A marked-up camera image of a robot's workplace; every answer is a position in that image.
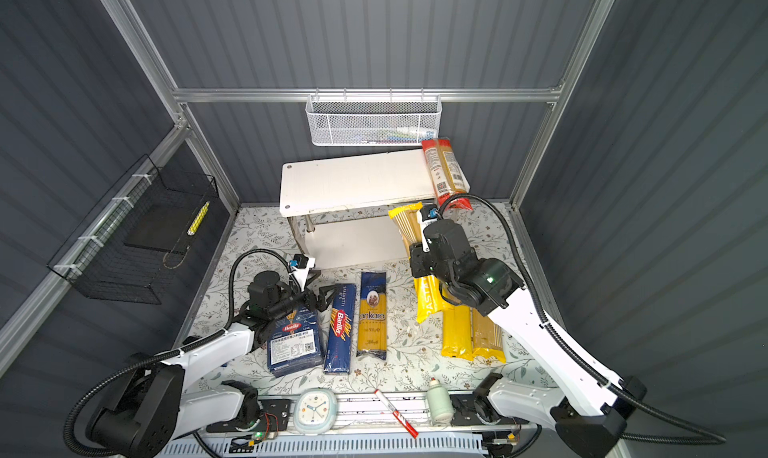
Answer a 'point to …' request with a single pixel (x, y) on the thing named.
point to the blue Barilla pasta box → (295, 342)
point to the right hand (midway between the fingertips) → (418, 248)
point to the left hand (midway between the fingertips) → (330, 279)
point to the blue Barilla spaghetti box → (341, 330)
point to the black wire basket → (151, 219)
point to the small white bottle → (440, 404)
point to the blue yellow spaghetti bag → (372, 320)
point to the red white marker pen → (396, 414)
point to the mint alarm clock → (315, 411)
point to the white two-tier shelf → (338, 209)
